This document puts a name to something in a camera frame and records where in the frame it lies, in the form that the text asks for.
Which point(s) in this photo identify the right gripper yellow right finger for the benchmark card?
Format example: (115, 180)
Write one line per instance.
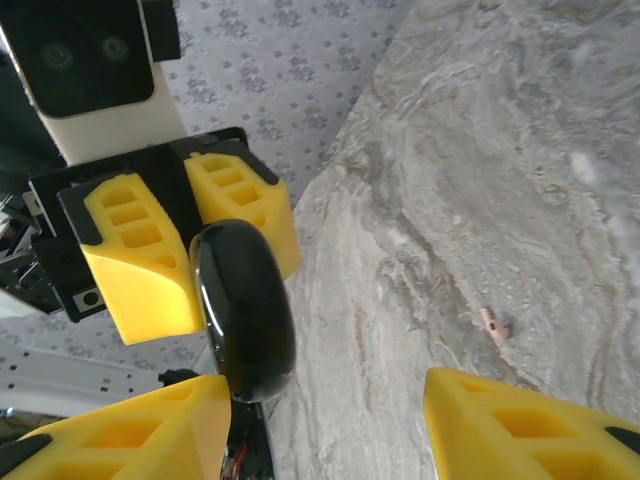
(530, 430)

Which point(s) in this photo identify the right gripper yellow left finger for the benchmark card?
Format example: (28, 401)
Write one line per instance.
(125, 435)

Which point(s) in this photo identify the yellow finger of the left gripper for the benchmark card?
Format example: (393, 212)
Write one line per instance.
(240, 200)
(135, 280)

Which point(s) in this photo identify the black earbud charging case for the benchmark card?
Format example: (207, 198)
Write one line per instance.
(245, 310)

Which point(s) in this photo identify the long aluminium frame rail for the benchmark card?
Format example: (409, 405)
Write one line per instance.
(60, 382)

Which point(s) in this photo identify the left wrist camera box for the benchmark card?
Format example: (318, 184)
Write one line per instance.
(75, 50)

